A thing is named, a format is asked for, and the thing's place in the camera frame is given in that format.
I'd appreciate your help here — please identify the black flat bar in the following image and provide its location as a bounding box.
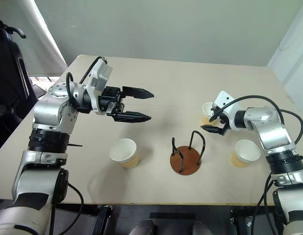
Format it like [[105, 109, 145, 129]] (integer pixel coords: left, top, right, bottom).
[[149, 212, 197, 220]]

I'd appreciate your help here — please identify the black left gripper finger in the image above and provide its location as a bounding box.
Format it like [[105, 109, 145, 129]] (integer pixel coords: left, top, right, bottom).
[[122, 86, 155, 100], [112, 111, 152, 123]]

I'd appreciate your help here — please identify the black office chair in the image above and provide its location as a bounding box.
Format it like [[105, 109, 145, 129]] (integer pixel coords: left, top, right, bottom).
[[0, 18, 40, 155]]

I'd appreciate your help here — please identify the white and tan paper cup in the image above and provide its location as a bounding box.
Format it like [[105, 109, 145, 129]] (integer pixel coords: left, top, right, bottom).
[[230, 139, 262, 168], [108, 138, 141, 170], [202, 102, 221, 126]]

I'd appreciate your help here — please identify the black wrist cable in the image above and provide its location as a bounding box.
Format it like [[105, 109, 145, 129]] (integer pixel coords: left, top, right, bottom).
[[66, 55, 108, 114], [209, 95, 303, 145]]

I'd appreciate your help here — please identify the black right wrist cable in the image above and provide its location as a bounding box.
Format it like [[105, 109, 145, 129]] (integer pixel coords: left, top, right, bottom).
[[209, 95, 303, 145]]

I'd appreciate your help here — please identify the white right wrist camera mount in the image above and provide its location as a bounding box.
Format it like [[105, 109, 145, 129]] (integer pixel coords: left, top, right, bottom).
[[212, 91, 241, 118]]

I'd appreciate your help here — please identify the white curtain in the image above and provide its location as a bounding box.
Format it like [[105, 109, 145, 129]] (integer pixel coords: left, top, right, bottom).
[[0, 0, 69, 77]]

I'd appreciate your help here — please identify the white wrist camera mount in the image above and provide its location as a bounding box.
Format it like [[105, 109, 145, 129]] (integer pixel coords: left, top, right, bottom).
[[86, 57, 113, 116], [212, 91, 241, 118]]

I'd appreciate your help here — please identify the black table frame leg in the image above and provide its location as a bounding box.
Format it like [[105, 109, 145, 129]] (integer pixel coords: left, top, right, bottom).
[[229, 207, 248, 235], [95, 205, 113, 235]]

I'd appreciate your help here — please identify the dark rounded shape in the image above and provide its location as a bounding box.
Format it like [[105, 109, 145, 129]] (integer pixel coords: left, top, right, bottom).
[[189, 221, 212, 235], [128, 219, 157, 235]]

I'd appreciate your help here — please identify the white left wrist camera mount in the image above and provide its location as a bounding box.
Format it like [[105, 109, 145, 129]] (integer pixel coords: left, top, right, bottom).
[[86, 57, 113, 116]]

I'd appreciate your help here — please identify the black shoulder cable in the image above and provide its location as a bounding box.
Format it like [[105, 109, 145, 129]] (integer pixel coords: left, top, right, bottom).
[[249, 171, 275, 235], [49, 183, 84, 235]]

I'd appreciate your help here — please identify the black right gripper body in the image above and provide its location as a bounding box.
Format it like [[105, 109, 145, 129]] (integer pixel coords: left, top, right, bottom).
[[216, 111, 232, 136]]

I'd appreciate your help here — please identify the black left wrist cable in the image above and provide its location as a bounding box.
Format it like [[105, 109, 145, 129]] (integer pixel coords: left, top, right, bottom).
[[66, 55, 108, 114]]

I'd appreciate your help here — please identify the black right shoulder cable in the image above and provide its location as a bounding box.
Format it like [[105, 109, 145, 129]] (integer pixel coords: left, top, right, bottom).
[[249, 171, 275, 235]]

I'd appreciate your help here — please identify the wire cup holder brown base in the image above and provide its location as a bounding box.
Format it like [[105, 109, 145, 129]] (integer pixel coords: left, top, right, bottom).
[[170, 130, 207, 176]]

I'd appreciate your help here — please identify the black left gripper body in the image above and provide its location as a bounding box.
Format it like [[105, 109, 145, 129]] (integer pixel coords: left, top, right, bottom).
[[98, 86, 125, 121]]

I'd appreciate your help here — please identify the black left shoulder cable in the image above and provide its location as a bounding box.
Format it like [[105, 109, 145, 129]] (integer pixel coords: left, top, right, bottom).
[[49, 183, 84, 235]]

